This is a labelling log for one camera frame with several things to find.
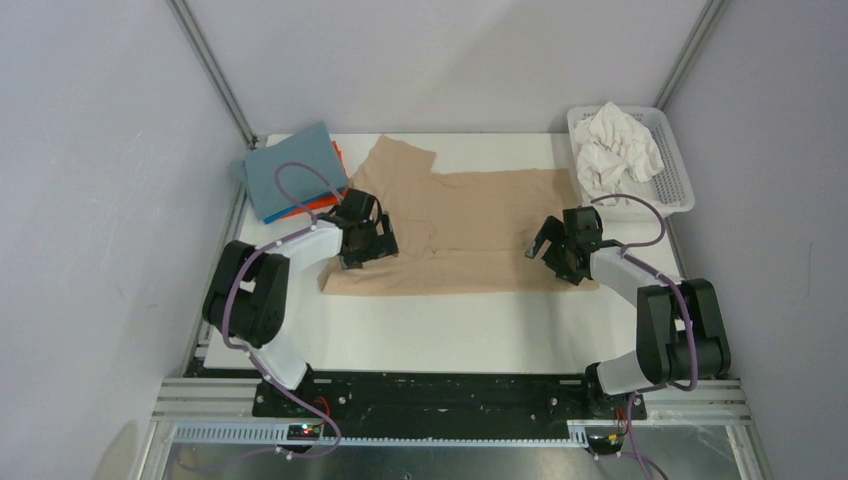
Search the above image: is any folded bright blue t shirt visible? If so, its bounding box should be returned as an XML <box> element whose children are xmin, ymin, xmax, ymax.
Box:
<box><xmin>261</xmin><ymin>188</ymin><xmax>346</xmax><ymax>224</ymax></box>

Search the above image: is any right aluminium frame post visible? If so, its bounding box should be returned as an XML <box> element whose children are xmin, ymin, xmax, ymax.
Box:
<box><xmin>653</xmin><ymin>0</ymin><xmax>731</xmax><ymax>111</ymax></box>

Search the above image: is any folded grey-blue t shirt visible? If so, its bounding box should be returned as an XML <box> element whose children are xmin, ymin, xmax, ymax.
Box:
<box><xmin>230</xmin><ymin>122</ymin><xmax>348</xmax><ymax>220</ymax></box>

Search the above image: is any white slotted cable duct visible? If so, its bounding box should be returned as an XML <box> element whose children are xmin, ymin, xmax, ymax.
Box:
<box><xmin>170</xmin><ymin>423</ymin><xmax>591</xmax><ymax>448</ymax></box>

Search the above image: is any folded orange t shirt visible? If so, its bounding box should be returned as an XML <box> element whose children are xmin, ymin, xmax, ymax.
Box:
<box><xmin>281</xmin><ymin>140</ymin><xmax>347</xmax><ymax>218</ymax></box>

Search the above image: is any beige t shirt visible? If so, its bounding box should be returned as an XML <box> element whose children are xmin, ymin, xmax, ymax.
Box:
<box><xmin>319</xmin><ymin>135</ymin><xmax>597</xmax><ymax>296</ymax></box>

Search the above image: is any left aluminium frame post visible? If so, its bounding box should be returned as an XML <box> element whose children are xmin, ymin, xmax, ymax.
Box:
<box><xmin>166</xmin><ymin>0</ymin><xmax>258</xmax><ymax>150</ymax></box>

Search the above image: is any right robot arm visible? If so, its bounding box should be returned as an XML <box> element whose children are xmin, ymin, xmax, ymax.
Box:
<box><xmin>525</xmin><ymin>207</ymin><xmax>732</xmax><ymax>418</ymax></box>

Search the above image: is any crumpled white t shirt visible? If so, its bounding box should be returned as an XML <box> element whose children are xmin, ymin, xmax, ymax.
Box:
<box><xmin>571</xmin><ymin>102</ymin><xmax>665</xmax><ymax>204</ymax></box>

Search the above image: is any aluminium frame post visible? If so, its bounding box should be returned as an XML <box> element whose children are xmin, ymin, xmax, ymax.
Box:
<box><xmin>653</xmin><ymin>0</ymin><xmax>731</xmax><ymax>111</ymax></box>
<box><xmin>166</xmin><ymin>0</ymin><xmax>258</xmax><ymax>150</ymax></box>

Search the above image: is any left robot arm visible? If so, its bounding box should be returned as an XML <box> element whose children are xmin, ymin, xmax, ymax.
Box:
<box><xmin>201</xmin><ymin>189</ymin><xmax>399</xmax><ymax>416</ymax></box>

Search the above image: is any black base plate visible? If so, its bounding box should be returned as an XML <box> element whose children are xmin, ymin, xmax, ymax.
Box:
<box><xmin>252</xmin><ymin>370</ymin><xmax>628</xmax><ymax>441</ymax></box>

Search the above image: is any white plastic basket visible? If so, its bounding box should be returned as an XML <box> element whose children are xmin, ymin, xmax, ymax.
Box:
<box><xmin>567</xmin><ymin>105</ymin><xmax>695</xmax><ymax>221</ymax></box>

